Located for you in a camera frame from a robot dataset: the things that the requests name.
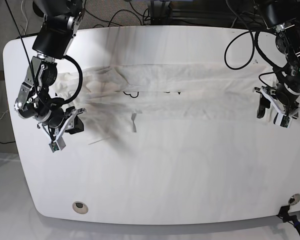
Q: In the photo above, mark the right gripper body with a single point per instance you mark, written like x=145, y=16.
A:
x=56, y=123

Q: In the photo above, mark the left table cable grommet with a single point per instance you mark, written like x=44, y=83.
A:
x=80, y=207

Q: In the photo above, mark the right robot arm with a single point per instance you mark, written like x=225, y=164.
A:
x=61, y=20

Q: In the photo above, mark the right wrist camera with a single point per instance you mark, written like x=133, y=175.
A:
x=57, y=145

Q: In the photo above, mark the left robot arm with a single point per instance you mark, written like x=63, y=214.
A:
x=283, y=17

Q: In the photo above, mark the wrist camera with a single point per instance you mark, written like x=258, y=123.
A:
x=285, y=121
x=57, y=145

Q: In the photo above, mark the right table cable grommet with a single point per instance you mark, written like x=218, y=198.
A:
x=294, y=199

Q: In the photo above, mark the black clamp with cable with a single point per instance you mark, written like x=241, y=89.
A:
x=284, y=215

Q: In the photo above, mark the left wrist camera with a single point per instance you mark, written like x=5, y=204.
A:
x=285, y=121

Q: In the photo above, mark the table cable grommet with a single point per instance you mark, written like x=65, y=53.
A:
x=294, y=199
x=80, y=207

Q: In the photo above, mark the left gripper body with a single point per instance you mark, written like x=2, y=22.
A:
x=280, y=100

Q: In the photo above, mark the white printed T-shirt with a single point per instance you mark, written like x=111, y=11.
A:
x=115, y=97

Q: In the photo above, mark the black aluminium frame stand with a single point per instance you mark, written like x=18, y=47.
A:
x=161, y=12

